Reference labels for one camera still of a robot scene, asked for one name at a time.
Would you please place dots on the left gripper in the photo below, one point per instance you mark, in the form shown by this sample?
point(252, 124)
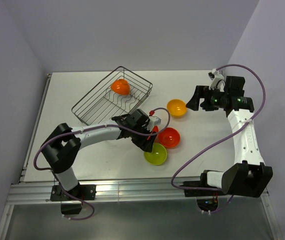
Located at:
point(148, 148)

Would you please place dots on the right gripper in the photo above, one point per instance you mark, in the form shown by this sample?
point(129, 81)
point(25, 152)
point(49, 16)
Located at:
point(202, 92)

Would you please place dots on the orange bowl white inside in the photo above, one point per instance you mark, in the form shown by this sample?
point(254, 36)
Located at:
point(121, 87)

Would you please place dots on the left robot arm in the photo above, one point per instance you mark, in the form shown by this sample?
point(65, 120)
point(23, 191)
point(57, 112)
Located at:
point(62, 146)

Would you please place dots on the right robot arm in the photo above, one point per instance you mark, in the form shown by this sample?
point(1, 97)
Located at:
point(249, 176)

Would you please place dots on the lime green bowl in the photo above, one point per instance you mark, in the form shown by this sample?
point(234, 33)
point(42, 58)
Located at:
point(157, 156)

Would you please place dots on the red-orange bowl left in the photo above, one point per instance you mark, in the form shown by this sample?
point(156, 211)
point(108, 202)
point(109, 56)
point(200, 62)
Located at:
point(155, 130)

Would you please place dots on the red-orange bowl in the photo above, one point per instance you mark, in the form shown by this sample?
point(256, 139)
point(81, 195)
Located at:
point(169, 138)
point(155, 130)

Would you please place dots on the red-orange bowl right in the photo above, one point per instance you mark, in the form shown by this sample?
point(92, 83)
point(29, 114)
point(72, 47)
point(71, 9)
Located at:
point(169, 138)

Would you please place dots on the yellow-orange bowl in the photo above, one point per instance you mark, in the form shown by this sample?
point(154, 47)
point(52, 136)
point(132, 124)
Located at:
point(177, 108)

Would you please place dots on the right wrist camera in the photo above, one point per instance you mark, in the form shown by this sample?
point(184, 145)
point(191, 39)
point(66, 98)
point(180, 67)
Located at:
point(217, 79)

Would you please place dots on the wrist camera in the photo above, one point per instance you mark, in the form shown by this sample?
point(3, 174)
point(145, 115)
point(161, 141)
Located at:
point(153, 120)
point(217, 79)

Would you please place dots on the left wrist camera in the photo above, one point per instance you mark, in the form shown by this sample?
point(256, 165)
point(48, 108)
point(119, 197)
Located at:
point(153, 120)

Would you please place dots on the wire dish rack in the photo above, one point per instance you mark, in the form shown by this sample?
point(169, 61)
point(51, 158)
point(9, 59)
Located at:
point(102, 103)

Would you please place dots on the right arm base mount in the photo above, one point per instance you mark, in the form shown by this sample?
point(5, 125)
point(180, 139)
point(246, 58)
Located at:
point(207, 199)

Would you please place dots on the aluminium rail frame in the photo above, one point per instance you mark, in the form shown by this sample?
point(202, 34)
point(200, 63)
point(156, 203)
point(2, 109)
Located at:
point(134, 200)

